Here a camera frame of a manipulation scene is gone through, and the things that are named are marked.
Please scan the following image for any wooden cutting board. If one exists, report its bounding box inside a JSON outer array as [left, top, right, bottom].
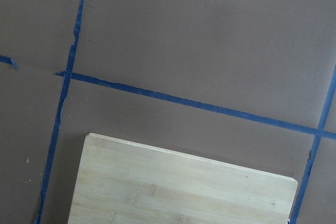
[[68, 133, 298, 223]]

